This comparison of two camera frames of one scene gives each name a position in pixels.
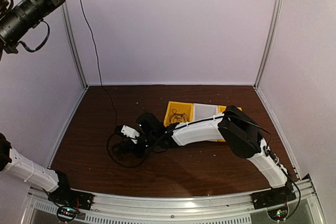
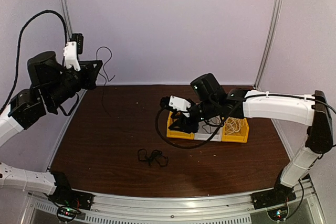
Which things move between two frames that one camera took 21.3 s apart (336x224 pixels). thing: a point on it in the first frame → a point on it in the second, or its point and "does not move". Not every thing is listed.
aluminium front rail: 239,209 does not move
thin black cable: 100,75 → 105,74
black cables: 131,160 → 154,153
